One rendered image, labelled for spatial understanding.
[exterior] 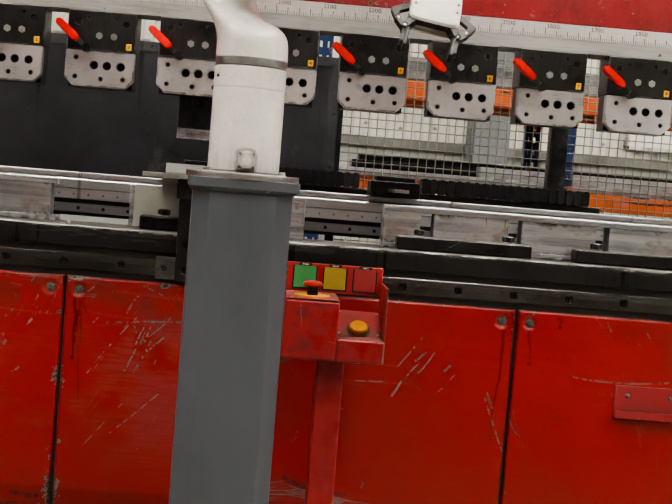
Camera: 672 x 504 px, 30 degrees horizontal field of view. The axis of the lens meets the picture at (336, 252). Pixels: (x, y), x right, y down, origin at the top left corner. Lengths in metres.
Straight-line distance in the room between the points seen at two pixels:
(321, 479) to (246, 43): 0.93
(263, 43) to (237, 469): 0.70
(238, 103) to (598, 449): 1.22
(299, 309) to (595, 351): 0.71
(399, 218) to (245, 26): 0.87
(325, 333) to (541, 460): 0.63
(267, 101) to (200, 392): 0.49
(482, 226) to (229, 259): 0.94
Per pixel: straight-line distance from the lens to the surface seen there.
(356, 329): 2.51
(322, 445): 2.54
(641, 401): 2.83
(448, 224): 2.83
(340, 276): 2.59
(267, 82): 2.07
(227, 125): 2.06
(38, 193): 2.85
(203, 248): 2.04
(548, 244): 2.87
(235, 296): 2.04
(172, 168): 2.71
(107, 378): 2.74
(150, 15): 2.83
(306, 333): 2.45
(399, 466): 2.76
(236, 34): 2.08
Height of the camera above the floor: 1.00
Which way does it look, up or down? 3 degrees down
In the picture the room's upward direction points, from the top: 5 degrees clockwise
